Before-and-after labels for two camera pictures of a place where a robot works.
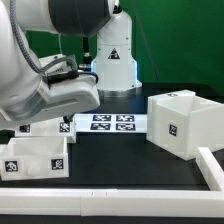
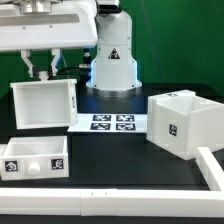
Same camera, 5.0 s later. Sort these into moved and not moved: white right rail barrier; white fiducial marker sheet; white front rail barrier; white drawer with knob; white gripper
Moved: white gripper
Not moved: white fiducial marker sheet; white drawer with knob; white right rail barrier; white front rail barrier
